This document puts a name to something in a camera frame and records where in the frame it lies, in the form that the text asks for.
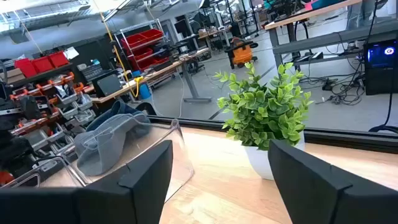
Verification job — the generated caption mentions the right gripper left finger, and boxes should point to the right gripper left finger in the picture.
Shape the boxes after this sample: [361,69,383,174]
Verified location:
[0,139,174,224]

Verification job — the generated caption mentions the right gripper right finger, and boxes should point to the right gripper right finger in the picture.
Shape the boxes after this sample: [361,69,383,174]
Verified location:
[267,139,398,224]

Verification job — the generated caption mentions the dark blue denim cap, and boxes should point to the dark blue denim cap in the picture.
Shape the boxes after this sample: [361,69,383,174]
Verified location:
[86,100,147,131]

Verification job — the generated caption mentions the grey denim cap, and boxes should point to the grey denim cap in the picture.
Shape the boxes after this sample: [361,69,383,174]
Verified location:
[73,112,152,177]

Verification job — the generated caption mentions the clear plastic bin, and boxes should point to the clear plastic bin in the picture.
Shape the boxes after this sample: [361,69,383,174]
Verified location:
[67,118,195,203]
[0,155,88,189]

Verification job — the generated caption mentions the orange grey parts organizer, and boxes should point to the orange grey parts organizer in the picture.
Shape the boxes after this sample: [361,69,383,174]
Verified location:
[9,71,97,156]

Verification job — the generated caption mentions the green plant in white pot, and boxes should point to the green plant in white pot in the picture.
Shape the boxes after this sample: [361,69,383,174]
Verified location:
[213,61,315,181]

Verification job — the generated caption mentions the black case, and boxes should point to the black case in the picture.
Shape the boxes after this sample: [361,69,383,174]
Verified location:
[91,73,124,98]

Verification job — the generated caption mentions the blue bucket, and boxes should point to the blue bucket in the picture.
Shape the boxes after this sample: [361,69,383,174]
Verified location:
[139,83,152,100]

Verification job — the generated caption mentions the computer tower with blue light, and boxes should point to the computer tower with blue light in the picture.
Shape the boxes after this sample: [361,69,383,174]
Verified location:
[363,39,398,96]

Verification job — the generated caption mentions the long wooden workbench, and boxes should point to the long wooden workbench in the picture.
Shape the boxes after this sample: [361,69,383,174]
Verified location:
[91,46,213,105]

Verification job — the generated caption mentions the red plastic storage bin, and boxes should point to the red plastic storage bin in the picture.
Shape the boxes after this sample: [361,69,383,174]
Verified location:
[120,33,147,50]
[30,55,55,74]
[14,58,38,78]
[48,50,70,68]
[139,28,164,43]

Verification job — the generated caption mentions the cardboard box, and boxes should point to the cardboard box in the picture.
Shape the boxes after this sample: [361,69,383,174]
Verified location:
[0,67,26,85]

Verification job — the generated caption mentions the orange shop vacuum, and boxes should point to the orange shop vacuum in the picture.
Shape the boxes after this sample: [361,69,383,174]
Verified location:
[224,37,259,70]

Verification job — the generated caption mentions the black aluminium table frame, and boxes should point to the black aluminium table frame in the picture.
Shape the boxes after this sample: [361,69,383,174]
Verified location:
[145,114,398,156]

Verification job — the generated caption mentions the floor cable tangle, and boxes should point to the floor cable tangle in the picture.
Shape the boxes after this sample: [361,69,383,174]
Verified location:
[300,74,366,106]

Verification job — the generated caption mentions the thick black cable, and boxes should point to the thick black cable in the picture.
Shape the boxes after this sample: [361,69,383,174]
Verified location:
[368,0,398,134]

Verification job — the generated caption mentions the yellow cable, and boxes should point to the yellow cable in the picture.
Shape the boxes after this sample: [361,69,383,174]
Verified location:
[93,0,144,99]

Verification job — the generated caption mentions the wire shelf rack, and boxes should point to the wire shelf rack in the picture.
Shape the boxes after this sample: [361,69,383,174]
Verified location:
[113,18,175,74]

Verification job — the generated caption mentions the wooden desk grey frame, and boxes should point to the wooden desk grey frame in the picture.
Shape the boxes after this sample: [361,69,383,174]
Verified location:
[264,0,398,68]

